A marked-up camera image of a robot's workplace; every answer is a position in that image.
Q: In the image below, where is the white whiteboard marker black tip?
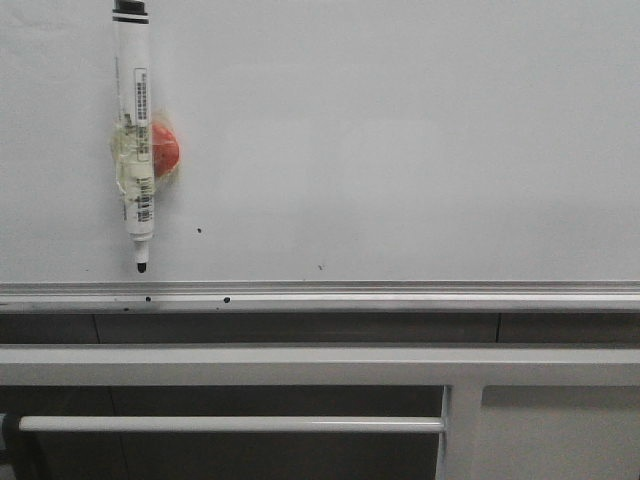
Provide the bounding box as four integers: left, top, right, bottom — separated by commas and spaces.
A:
112, 1, 155, 273

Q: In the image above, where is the aluminium whiteboard tray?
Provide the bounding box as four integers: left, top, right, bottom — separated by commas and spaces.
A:
1, 281, 639, 313

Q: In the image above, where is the white metal stand frame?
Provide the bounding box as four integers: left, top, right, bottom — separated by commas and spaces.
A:
1, 345, 639, 479

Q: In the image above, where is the white horizontal metal rod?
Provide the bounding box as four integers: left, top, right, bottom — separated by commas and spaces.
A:
18, 416, 446, 433

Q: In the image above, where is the red round magnet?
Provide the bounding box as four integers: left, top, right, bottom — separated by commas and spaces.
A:
151, 120, 180, 178

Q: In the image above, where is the white whiteboard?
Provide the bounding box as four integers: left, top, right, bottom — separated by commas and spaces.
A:
0, 0, 640, 284

